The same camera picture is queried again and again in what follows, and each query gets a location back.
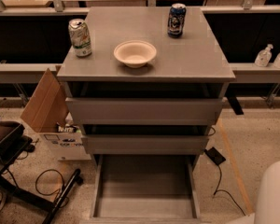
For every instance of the grey drawer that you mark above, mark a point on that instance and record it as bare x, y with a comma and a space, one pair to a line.
145, 139
144, 189
131, 103

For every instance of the grey bottom drawer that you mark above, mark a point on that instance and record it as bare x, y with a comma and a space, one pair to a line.
144, 189

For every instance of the green white soda can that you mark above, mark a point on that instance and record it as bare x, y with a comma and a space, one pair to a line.
80, 37

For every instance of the grey middle drawer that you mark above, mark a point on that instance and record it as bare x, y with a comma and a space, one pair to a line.
145, 139

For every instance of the left sanitizer pump bottle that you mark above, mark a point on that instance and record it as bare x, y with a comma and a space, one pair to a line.
264, 56

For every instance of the grey top drawer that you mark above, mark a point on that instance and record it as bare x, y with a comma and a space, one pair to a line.
131, 103

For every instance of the open cardboard box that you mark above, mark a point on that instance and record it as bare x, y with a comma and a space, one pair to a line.
47, 114

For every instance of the black power adapter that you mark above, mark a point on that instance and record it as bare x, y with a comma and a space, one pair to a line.
214, 156

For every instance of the grey drawer cabinet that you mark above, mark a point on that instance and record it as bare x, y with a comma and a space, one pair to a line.
195, 57

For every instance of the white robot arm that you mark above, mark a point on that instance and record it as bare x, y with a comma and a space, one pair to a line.
268, 202

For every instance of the blue soda can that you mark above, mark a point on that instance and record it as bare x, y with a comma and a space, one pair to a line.
176, 20

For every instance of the beige paper bowl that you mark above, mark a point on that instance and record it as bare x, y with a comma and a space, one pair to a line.
135, 53

